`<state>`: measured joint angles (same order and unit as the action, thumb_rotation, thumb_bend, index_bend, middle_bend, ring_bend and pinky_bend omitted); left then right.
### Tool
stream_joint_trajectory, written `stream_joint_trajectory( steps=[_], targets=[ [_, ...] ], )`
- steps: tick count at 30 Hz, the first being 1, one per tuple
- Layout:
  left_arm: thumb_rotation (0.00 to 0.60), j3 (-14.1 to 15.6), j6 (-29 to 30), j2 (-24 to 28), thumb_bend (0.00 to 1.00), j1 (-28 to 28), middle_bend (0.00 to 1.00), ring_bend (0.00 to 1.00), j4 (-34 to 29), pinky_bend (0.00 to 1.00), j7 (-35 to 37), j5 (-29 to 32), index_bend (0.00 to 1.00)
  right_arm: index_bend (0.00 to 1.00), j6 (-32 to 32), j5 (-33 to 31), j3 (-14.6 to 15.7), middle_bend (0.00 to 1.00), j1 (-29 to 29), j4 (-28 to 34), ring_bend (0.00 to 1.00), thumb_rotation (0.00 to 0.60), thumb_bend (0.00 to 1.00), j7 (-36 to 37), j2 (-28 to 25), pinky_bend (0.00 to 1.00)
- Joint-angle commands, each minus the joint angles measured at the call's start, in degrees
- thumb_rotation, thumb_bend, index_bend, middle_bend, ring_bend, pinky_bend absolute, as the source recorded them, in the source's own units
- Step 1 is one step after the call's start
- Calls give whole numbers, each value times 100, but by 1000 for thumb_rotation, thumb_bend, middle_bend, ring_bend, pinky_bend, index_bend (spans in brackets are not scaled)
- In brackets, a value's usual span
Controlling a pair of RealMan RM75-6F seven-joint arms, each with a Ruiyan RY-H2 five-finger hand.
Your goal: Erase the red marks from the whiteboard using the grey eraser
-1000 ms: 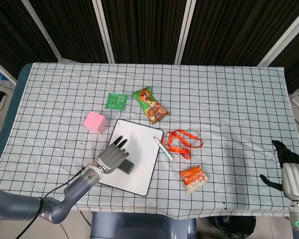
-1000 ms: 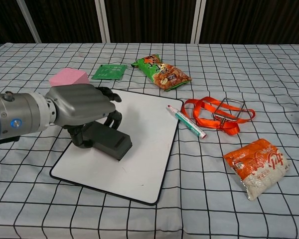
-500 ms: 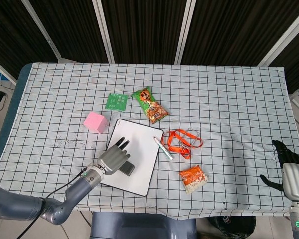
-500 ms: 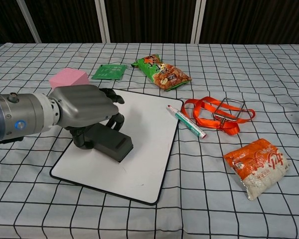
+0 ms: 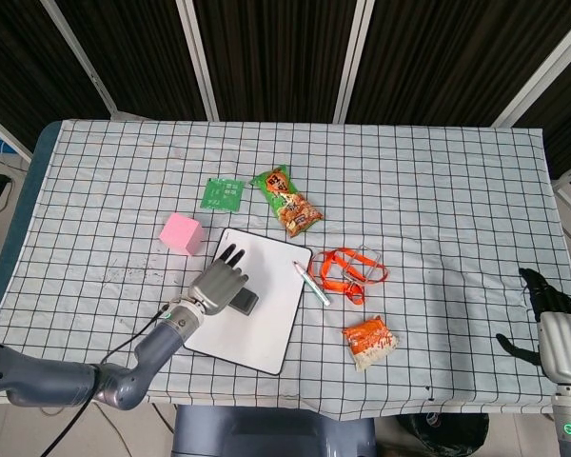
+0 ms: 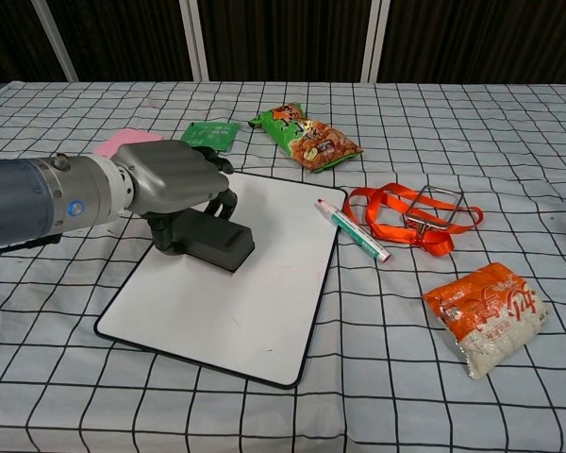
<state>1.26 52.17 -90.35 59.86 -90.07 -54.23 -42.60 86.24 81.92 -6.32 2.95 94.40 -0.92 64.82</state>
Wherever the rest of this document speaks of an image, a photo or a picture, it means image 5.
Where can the black plastic bag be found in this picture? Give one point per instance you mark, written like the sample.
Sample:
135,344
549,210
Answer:
442,435

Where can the blue padded table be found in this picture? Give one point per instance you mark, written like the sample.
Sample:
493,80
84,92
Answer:
32,176

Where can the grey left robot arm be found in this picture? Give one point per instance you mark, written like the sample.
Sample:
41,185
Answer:
138,362

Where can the grey black right robot hand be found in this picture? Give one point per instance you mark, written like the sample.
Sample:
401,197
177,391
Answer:
561,333

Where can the orange white noodle packet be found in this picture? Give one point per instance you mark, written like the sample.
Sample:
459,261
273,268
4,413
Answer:
368,340

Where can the grey black left robot hand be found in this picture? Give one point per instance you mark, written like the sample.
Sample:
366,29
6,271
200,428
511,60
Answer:
216,285

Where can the green peanut snack bag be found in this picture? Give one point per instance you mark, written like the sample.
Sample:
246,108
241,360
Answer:
290,204

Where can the white green marker pen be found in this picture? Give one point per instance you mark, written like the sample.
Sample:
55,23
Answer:
313,284

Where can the pink foam cube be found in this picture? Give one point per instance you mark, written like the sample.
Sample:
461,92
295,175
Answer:
181,234

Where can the green flat sachet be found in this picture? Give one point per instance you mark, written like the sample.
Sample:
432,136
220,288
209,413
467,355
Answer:
222,195

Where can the dark folding screen white frame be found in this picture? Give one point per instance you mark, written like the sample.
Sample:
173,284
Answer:
285,57

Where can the white black checkered tablecloth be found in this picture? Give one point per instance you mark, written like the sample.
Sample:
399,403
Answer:
433,200

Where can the blue grey robot torso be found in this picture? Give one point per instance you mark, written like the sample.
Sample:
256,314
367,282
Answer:
271,431

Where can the white whiteboard black rim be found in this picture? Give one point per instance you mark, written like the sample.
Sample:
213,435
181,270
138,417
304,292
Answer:
271,314

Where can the dark green board eraser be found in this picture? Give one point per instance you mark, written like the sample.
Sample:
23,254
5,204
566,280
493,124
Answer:
246,303

